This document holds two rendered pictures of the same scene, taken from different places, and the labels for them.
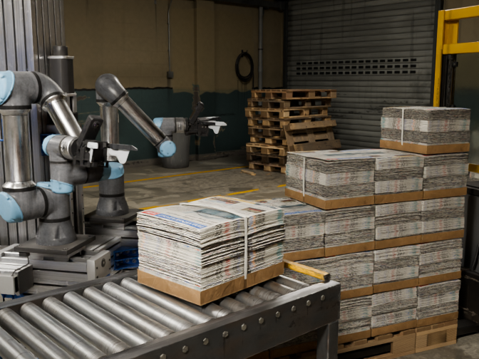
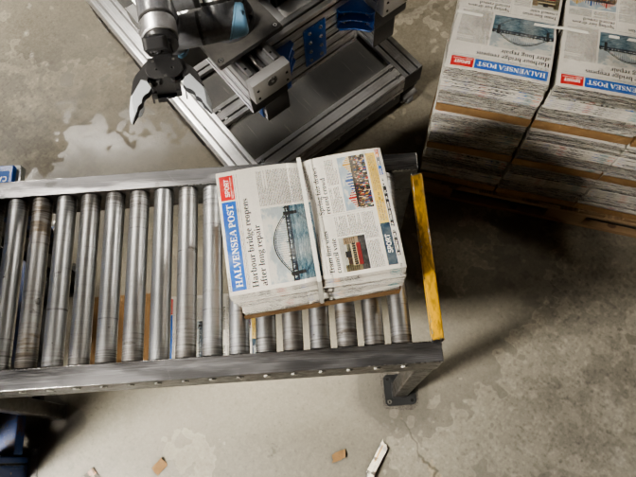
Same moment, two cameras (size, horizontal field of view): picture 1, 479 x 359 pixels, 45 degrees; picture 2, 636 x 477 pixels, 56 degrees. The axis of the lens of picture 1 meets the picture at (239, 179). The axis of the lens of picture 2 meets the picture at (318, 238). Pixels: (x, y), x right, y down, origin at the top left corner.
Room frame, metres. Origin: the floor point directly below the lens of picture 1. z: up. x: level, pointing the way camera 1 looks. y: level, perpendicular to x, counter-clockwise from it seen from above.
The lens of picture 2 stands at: (1.43, -0.27, 2.21)
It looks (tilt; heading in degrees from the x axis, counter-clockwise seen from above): 70 degrees down; 44
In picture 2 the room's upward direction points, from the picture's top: 6 degrees counter-clockwise
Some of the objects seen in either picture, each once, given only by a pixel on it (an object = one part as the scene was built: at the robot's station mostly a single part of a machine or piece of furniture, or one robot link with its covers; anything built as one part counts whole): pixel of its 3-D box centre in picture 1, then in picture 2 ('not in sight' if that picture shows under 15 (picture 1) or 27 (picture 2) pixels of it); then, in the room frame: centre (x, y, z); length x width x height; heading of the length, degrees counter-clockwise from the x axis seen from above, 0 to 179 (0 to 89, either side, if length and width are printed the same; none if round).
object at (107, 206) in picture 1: (112, 202); not in sight; (2.65, 0.60, 0.87); 0.15 x 0.15 x 0.10
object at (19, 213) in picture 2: not in sight; (9, 282); (1.24, 0.66, 0.78); 0.47 x 0.05 x 0.05; 41
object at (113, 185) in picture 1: (111, 177); not in sight; (2.66, 0.60, 0.98); 0.13 x 0.12 x 0.14; 12
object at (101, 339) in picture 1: (84, 328); (136, 273); (1.46, 0.42, 0.78); 0.47 x 0.05 x 0.05; 41
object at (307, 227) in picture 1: (304, 283); (607, 126); (2.82, -0.33, 0.42); 1.17 x 0.39 x 0.83; 114
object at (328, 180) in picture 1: (328, 178); not in sight; (2.87, -0.45, 0.95); 0.38 x 0.29 x 0.23; 26
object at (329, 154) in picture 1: (329, 154); not in sight; (2.87, -0.45, 1.07); 0.37 x 0.29 x 0.01; 26
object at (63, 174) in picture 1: (66, 175); (174, 34); (1.92, 0.58, 1.12); 0.11 x 0.08 x 0.11; 141
